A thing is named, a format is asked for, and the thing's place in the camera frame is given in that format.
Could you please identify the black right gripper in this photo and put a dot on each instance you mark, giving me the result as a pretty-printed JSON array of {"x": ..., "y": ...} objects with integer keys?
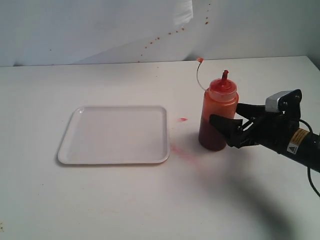
[{"x": 276, "y": 133}]

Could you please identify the red sauce squeeze bottle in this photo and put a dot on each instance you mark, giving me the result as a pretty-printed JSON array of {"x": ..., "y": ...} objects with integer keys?
[{"x": 220, "y": 98}]

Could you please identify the white rectangular plastic tray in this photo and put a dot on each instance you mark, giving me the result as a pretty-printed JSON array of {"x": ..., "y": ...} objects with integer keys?
[{"x": 116, "y": 135}]

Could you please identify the white cloth backdrop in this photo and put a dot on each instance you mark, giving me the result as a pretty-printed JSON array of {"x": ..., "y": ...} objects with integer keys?
[{"x": 62, "y": 32}]

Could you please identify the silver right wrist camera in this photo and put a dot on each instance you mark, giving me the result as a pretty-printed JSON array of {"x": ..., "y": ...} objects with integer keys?
[{"x": 277, "y": 102}]

